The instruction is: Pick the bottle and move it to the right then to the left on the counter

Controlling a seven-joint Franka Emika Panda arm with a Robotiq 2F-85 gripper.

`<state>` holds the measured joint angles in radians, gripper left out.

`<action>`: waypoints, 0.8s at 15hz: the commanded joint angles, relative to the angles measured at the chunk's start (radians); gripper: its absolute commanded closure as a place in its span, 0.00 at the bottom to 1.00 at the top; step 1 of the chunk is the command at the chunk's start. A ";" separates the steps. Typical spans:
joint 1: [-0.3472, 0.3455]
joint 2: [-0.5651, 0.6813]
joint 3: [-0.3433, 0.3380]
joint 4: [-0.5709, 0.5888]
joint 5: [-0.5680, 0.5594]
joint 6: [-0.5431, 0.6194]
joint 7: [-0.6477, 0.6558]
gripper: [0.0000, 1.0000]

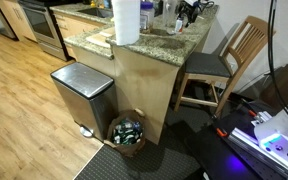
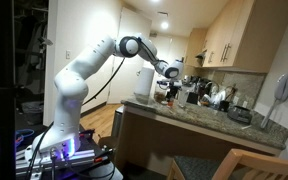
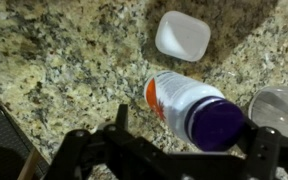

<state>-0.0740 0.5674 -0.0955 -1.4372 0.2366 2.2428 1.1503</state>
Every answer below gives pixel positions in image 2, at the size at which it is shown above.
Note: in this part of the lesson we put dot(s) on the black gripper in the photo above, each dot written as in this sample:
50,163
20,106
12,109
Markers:
174,84

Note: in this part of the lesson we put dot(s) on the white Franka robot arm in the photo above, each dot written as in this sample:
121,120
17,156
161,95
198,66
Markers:
70,86

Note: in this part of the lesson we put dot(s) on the granite kitchen counter island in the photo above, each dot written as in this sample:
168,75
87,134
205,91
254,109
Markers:
170,140

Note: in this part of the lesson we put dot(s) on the clear glass jar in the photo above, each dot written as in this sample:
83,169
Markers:
184,96

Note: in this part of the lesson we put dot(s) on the small black box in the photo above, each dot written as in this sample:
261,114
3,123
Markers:
192,98

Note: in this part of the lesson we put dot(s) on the black coffee maker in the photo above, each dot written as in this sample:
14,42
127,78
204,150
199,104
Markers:
202,86

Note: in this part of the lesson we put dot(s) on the white crumpled bag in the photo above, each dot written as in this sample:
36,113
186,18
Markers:
217,96

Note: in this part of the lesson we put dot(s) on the white door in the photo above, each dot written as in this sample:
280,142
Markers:
127,80

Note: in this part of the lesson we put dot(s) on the black mug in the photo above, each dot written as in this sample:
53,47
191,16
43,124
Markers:
224,105

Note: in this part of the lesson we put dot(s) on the black toaster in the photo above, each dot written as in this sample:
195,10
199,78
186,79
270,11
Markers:
240,115

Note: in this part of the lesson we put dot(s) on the round ceiling light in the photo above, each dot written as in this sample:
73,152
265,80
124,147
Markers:
164,25

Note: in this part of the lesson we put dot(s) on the ceiling air vent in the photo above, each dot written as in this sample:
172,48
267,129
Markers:
163,13

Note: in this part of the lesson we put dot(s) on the beige upper kitchen cabinets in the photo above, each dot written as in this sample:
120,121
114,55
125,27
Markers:
237,36

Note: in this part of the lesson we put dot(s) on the wooden chair with dark cushion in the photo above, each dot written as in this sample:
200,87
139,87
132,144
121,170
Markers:
244,165

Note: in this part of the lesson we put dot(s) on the dark waste bin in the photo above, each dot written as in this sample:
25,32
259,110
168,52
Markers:
32,112

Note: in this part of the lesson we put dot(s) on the black vertical stand pole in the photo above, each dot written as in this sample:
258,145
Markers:
4,90

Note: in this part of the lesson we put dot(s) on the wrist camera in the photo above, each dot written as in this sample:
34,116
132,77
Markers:
162,83

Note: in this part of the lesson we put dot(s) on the white wall outlet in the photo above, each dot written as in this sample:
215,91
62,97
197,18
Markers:
236,99

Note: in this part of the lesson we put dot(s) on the grey wall phone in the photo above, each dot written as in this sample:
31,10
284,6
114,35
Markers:
282,90

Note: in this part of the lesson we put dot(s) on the white wall light switch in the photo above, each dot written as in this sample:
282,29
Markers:
68,54

